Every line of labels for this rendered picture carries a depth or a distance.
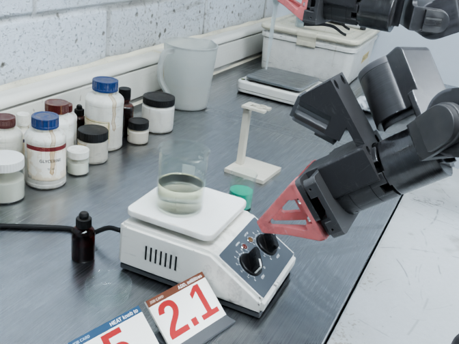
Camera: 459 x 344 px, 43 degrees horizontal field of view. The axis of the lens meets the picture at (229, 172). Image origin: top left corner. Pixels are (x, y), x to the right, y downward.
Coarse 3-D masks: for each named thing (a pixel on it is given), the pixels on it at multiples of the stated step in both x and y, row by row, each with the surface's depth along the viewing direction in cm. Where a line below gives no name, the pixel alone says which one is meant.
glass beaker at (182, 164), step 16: (160, 144) 72; (176, 144) 74; (192, 144) 74; (160, 160) 70; (176, 160) 69; (192, 160) 68; (160, 176) 71; (176, 176) 69; (192, 176) 69; (160, 192) 72; (176, 192) 70; (192, 192) 71; (160, 208) 72; (176, 208) 71; (192, 208) 72
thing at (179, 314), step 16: (192, 288) 68; (208, 288) 69; (160, 304) 64; (176, 304) 66; (192, 304) 67; (208, 304) 68; (160, 320) 63; (176, 320) 64; (192, 320) 66; (176, 336) 64
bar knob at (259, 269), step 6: (252, 252) 71; (258, 252) 71; (240, 258) 71; (246, 258) 71; (252, 258) 71; (258, 258) 70; (246, 264) 70; (252, 264) 70; (258, 264) 69; (246, 270) 70; (252, 270) 70; (258, 270) 70
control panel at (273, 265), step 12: (252, 228) 77; (240, 240) 74; (228, 252) 71; (240, 252) 72; (288, 252) 78; (228, 264) 69; (240, 264) 70; (264, 264) 73; (276, 264) 74; (240, 276) 69; (252, 276) 70; (264, 276) 71; (276, 276) 73; (264, 288) 70
